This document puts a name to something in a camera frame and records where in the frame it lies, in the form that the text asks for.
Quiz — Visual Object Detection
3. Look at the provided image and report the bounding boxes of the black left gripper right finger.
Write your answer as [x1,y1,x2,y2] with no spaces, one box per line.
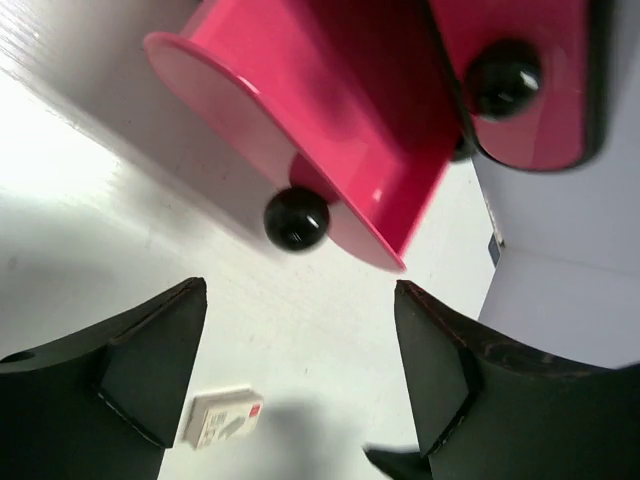
[394,281,639,479]

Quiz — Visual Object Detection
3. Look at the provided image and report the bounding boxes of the white staples box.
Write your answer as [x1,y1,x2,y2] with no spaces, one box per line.
[182,386,264,451]

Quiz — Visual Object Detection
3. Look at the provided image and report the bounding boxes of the blue table corner label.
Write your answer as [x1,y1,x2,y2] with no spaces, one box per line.
[488,235,503,267]

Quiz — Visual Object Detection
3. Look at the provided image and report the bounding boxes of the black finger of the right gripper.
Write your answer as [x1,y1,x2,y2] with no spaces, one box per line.
[364,447,430,480]

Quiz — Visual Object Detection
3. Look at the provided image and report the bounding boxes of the pink drawer with black knob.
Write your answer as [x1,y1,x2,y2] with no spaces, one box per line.
[144,1,462,272]

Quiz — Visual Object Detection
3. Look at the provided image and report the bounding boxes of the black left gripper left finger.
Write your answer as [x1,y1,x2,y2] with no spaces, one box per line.
[1,277,207,479]

